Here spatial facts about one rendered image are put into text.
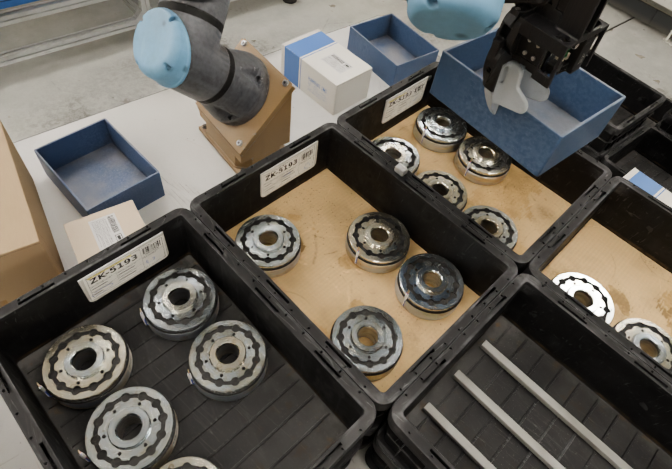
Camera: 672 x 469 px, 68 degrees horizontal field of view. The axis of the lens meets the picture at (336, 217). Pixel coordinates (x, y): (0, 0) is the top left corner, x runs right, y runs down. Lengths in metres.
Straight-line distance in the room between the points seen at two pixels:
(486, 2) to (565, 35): 0.18
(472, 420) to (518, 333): 0.16
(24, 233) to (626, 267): 0.98
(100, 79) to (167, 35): 1.69
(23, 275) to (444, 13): 0.74
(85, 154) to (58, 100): 1.34
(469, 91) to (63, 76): 2.17
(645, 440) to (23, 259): 0.93
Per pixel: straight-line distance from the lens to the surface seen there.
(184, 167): 1.13
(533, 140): 0.68
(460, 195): 0.92
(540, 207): 1.01
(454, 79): 0.73
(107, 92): 2.51
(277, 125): 1.06
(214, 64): 0.95
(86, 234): 0.96
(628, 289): 0.98
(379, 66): 1.38
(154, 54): 0.93
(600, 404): 0.85
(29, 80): 2.67
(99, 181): 1.14
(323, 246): 0.83
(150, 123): 1.24
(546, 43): 0.58
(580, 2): 0.57
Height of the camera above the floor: 1.51
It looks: 52 degrees down
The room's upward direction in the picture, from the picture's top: 9 degrees clockwise
